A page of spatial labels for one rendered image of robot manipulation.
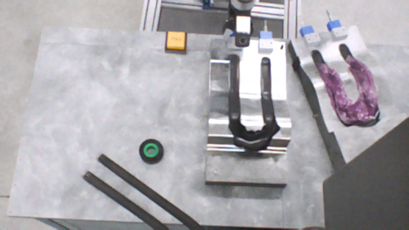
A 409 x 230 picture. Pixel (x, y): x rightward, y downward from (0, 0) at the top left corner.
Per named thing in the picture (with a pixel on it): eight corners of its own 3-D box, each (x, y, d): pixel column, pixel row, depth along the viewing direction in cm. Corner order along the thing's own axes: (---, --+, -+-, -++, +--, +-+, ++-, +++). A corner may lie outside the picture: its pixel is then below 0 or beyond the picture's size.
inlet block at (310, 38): (292, 21, 167) (295, 13, 162) (304, 18, 167) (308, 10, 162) (303, 50, 162) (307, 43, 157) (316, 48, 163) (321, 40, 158)
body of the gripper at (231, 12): (249, 11, 148) (255, -12, 137) (249, 32, 145) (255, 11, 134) (226, 9, 148) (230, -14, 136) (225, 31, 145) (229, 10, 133)
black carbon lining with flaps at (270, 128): (227, 57, 155) (230, 43, 146) (273, 59, 155) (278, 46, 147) (225, 153, 142) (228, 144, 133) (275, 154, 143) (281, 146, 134)
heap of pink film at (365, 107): (310, 64, 157) (316, 53, 149) (356, 53, 159) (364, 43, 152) (337, 131, 148) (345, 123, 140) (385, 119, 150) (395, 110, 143)
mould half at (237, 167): (209, 50, 163) (211, 30, 151) (279, 54, 164) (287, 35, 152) (204, 184, 145) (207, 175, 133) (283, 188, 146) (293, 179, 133)
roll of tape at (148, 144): (149, 169, 146) (147, 167, 143) (135, 151, 148) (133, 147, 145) (168, 155, 148) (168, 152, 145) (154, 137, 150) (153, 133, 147)
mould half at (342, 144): (287, 46, 166) (294, 30, 155) (350, 32, 169) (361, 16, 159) (335, 173, 148) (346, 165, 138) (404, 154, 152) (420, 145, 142)
